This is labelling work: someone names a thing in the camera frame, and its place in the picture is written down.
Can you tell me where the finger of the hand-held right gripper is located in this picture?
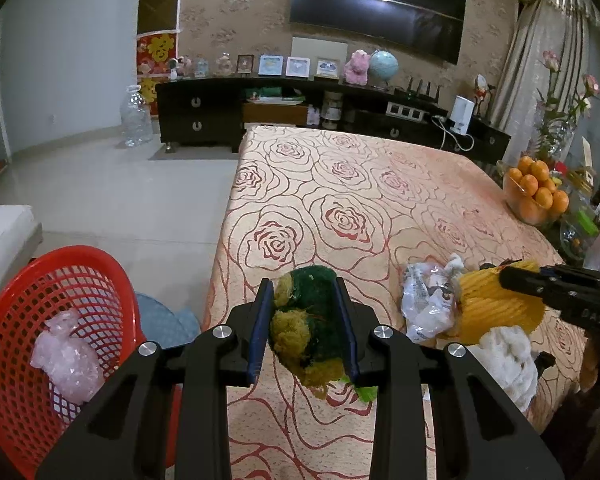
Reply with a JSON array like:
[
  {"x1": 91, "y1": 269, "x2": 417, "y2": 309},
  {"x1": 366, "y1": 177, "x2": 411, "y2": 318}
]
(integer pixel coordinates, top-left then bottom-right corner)
[
  {"x1": 499, "y1": 265, "x2": 549, "y2": 307},
  {"x1": 534, "y1": 351, "x2": 557, "y2": 377}
]

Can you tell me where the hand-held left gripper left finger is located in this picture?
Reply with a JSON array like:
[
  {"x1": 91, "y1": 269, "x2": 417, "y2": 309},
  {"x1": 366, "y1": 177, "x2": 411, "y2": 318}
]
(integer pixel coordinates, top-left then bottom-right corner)
[{"x1": 35, "y1": 278, "x2": 274, "y2": 480}]

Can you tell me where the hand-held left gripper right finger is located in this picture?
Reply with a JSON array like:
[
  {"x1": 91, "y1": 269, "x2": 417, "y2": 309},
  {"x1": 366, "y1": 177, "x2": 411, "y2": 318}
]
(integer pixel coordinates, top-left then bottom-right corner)
[{"x1": 333, "y1": 276, "x2": 566, "y2": 480}]

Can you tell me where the green yellow scouring sponge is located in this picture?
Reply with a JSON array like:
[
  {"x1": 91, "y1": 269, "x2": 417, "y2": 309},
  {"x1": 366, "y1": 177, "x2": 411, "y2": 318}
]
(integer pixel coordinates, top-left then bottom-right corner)
[{"x1": 267, "y1": 266, "x2": 376, "y2": 405}]

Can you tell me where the yellow knitted item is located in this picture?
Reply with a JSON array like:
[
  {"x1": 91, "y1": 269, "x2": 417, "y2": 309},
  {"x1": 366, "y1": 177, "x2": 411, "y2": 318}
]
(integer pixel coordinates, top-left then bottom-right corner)
[{"x1": 440, "y1": 259, "x2": 548, "y2": 342}]

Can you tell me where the white plastic wrapper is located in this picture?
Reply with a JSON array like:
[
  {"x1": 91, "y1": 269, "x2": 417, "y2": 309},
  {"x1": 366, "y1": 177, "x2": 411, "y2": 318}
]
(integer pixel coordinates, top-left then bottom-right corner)
[{"x1": 401, "y1": 254, "x2": 466, "y2": 345}]

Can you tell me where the red plastic basket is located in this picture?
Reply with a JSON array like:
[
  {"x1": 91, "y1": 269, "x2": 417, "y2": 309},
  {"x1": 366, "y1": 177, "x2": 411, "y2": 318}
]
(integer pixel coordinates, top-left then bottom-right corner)
[{"x1": 0, "y1": 245, "x2": 183, "y2": 480}]

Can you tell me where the white cloth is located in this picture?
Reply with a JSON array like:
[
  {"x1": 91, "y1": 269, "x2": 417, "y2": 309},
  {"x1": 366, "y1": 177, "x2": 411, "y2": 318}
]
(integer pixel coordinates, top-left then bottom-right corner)
[{"x1": 477, "y1": 326, "x2": 540, "y2": 413}]

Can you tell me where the round glass goblet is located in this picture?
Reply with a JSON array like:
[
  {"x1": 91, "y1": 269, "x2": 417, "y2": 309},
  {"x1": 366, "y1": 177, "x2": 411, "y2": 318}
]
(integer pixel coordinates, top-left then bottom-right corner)
[{"x1": 559, "y1": 209, "x2": 600, "y2": 262}]

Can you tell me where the glass fruit bowl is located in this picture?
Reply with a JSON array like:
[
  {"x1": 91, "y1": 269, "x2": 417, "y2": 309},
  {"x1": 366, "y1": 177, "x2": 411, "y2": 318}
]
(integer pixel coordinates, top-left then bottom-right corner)
[{"x1": 502, "y1": 170, "x2": 566, "y2": 227}]

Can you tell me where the bowl of oranges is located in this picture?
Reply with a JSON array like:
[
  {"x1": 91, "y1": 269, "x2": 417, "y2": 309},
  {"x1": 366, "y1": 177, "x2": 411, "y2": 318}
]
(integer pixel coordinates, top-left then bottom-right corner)
[{"x1": 504, "y1": 155, "x2": 571, "y2": 225}]

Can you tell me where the clear glass vase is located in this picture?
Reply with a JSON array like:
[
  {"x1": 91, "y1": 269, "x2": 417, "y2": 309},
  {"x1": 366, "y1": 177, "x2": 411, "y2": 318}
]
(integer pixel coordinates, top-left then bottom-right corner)
[{"x1": 544, "y1": 116, "x2": 577, "y2": 162}]

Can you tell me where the rose patterned tablecloth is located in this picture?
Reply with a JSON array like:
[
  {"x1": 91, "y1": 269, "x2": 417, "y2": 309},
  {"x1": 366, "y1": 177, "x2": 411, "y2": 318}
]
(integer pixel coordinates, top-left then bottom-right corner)
[{"x1": 200, "y1": 125, "x2": 590, "y2": 480}]

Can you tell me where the white box device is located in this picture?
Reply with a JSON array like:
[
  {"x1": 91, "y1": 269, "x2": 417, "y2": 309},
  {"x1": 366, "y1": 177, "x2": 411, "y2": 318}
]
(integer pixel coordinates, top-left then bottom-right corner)
[{"x1": 450, "y1": 95, "x2": 476, "y2": 136}]

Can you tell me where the red white ornament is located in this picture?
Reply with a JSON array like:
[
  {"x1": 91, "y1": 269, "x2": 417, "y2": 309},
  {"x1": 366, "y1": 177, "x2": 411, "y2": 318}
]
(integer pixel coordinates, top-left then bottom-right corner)
[{"x1": 474, "y1": 74, "x2": 497, "y2": 121}]

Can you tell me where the pink plastic bag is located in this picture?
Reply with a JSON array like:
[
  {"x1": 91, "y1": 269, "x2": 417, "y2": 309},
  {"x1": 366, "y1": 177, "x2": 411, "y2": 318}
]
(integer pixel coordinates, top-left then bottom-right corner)
[{"x1": 31, "y1": 309, "x2": 106, "y2": 405}]

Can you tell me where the white socket panel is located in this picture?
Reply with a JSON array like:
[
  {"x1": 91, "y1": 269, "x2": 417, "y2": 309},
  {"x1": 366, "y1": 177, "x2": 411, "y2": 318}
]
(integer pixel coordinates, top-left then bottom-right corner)
[{"x1": 385, "y1": 101, "x2": 426, "y2": 121}]

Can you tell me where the black router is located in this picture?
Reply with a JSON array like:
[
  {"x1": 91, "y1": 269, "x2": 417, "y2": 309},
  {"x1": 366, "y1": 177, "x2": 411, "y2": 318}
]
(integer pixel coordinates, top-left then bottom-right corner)
[{"x1": 393, "y1": 77, "x2": 444, "y2": 104}]

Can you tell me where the brown cardboard box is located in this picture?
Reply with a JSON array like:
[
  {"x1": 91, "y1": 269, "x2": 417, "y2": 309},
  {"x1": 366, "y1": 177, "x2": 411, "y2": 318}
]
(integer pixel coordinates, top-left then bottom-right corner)
[{"x1": 242, "y1": 102, "x2": 307, "y2": 127}]

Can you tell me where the flower vase with roses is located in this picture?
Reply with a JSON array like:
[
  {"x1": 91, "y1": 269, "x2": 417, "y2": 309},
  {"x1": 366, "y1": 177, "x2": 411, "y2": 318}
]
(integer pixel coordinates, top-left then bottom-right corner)
[{"x1": 534, "y1": 50, "x2": 600, "y2": 161}]

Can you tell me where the beige curtain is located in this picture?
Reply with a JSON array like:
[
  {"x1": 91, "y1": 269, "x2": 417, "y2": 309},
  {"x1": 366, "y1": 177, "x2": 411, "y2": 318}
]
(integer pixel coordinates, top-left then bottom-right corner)
[{"x1": 494, "y1": 0, "x2": 600, "y2": 166}]

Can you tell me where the dark wooden cabinet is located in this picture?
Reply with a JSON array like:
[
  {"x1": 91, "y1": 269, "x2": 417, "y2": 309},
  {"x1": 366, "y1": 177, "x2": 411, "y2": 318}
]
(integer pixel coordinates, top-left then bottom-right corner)
[{"x1": 156, "y1": 77, "x2": 512, "y2": 164}]

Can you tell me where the brown lidded jar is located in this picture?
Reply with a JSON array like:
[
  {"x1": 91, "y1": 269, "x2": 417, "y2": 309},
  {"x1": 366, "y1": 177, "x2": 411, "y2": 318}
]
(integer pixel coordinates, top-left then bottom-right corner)
[{"x1": 322, "y1": 92, "x2": 344, "y2": 129}]

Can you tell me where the green packet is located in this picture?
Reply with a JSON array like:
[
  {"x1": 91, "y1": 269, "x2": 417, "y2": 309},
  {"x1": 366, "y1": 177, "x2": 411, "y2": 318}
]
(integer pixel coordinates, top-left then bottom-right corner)
[{"x1": 245, "y1": 87, "x2": 306, "y2": 104}]

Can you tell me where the large clear water bottle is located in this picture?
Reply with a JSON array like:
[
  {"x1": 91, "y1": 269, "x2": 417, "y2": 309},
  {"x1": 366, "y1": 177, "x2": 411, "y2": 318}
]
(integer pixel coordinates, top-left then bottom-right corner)
[{"x1": 119, "y1": 85, "x2": 155, "y2": 149}]

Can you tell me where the blue globe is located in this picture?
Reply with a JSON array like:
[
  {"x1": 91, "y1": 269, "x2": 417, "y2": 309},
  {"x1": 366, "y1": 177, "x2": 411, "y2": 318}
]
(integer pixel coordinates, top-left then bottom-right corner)
[{"x1": 369, "y1": 50, "x2": 400, "y2": 92}]

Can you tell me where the pink plush toy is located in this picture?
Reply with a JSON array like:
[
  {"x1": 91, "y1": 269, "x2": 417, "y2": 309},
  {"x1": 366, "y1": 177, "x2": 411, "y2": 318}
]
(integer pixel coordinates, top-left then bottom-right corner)
[{"x1": 344, "y1": 50, "x2": 371, "y2": 85}]

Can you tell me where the white cable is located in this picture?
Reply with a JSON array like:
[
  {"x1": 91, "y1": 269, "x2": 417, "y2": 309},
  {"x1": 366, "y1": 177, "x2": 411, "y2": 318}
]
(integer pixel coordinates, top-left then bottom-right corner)
[{"x1": 432, "y1": 114, "x2": 476, "y2": 154}]

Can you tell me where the pale wooden picture frame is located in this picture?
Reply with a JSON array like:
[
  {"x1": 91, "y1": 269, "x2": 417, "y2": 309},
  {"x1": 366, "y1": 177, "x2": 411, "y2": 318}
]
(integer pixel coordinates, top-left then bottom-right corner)
[{"x1": 314, "y1": 58, "x2": 341, "y2": 81}]

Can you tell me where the red yellow wall poster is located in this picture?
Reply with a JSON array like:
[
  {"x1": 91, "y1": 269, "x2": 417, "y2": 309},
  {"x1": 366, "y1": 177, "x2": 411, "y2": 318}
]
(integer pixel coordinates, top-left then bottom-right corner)
[{"x1": 136, "y1": 29, "x2": 180, "y2": 117}]

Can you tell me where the black wall television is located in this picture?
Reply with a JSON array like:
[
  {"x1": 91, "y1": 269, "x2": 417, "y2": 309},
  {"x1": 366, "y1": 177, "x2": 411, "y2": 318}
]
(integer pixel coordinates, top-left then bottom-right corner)
[{"x1": 290, "y1": 0, "x2": 467, "y2": 65}]

